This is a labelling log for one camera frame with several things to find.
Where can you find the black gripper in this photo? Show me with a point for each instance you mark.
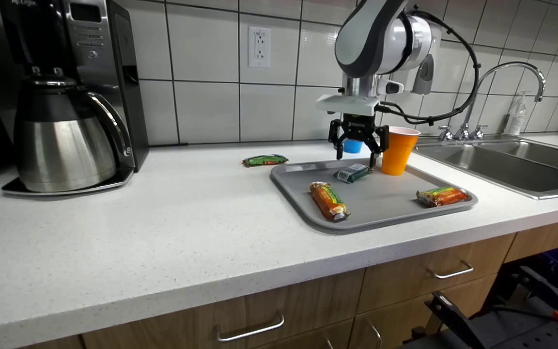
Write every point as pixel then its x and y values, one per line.
pixel 359 127

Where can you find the dark teal candy bar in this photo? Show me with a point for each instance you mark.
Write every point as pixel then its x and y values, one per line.
pixel 353 173

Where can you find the orange yellow candy bar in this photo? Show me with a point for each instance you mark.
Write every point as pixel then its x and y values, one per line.
pixel 328 201

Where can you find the gray plastic tray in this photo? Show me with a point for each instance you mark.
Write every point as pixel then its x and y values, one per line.
pixel 388 201

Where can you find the orange green candy bar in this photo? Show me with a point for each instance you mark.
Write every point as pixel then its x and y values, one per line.
pixel 445 197

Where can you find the orange plastic cup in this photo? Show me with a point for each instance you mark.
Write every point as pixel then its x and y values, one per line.
pixel 402 152

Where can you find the chrome sink faucet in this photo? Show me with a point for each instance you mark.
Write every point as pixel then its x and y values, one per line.
pixel 485 84

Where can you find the wooden counter cabinet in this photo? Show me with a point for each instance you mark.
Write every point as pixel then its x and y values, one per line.
pixel 408 278

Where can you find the clear soap bottle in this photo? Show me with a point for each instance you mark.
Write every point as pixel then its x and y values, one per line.
pixel 514 119

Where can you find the stainless steel sink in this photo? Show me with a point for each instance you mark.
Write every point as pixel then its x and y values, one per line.
pixel 518 168

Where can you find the black coffee maker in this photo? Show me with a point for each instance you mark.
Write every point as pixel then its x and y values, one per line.
pixel 107 51

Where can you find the steel coffee carafe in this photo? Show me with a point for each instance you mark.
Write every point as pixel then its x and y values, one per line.
pixel 63 146

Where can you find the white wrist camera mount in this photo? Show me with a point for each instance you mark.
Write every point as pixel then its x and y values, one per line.
pixel 350 104

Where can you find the white wall soap dispenser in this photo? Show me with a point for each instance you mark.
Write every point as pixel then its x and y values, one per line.
pixel 425 75

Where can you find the white wall power outlet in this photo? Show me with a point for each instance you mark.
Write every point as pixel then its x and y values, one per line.
pixel 260 47

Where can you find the black robot cart frame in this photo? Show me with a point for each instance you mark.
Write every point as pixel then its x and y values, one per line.
pixel 479 331

